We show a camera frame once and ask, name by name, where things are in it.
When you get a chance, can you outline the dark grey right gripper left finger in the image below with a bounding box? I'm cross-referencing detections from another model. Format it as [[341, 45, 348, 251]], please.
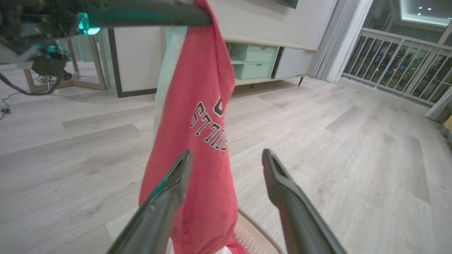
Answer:
[[107, 150, 194, 254]]

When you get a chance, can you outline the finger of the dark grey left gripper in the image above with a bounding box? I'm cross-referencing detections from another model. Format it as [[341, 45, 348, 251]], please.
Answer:
[[88, 8, 213, 27], [102, 0, 195, 10]]

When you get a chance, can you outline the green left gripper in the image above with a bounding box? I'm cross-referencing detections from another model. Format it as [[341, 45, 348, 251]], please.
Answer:
[[0, 0, 106, 44]]

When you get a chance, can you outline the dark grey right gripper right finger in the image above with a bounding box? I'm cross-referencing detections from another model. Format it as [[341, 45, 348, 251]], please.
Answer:
[[262, 149, 349, 254]]

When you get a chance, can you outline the red basketball jersey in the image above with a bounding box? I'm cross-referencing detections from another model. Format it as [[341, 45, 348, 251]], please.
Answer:
[[139, 0, 248, 254]]

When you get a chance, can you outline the cream basket with brown rim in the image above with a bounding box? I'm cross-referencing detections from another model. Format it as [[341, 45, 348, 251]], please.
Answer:
[[233, 208, 285, 254]]

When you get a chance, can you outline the low console with green drawers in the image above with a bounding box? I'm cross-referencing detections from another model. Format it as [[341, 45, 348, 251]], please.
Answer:
[[222, 34, 318, 87]]

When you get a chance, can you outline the white pleated curtain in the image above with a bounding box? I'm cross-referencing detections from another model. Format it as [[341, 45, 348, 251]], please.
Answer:
[[425, 86, 452, 124], [309, 0, 373, 83]]

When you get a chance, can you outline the white balcony railing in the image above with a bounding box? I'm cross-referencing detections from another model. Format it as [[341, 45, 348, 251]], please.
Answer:
[[342, 28, 452, 106]]

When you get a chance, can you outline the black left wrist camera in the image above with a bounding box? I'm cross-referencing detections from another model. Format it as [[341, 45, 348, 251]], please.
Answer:
[[31, 56, 73, 81]]

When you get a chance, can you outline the wooden frame stand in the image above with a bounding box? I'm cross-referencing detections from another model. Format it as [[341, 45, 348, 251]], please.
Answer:
[[23, 35, 106, 93]]

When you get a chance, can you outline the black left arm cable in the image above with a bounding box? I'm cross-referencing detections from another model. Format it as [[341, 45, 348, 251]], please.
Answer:
[[0, 72, 62, 96]]

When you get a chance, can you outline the thin black floor cable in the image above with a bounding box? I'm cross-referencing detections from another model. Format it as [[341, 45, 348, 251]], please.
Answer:
[[0, 90, 22, 120]]

